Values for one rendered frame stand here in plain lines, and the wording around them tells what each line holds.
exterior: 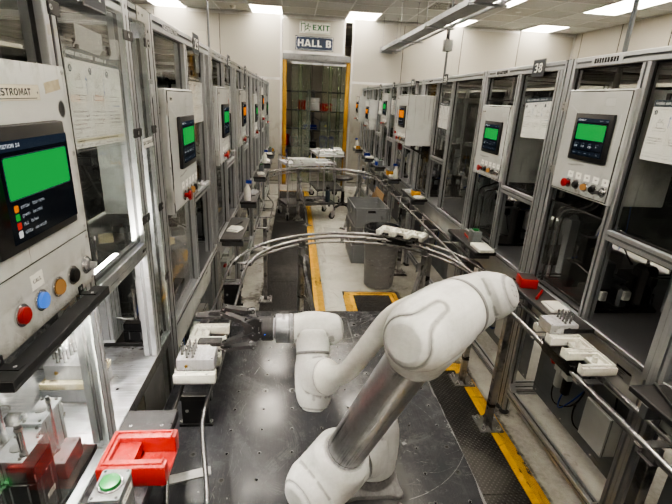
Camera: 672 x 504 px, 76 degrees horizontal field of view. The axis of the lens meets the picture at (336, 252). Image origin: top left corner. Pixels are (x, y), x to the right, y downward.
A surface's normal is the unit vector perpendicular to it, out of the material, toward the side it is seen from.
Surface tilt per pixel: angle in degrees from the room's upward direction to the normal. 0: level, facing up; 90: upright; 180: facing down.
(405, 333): 85
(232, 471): 0
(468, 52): 90
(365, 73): 90
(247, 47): 90
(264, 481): 0
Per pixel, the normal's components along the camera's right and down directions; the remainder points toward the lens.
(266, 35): 0.09, 0.33
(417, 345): -0.69, 0.13
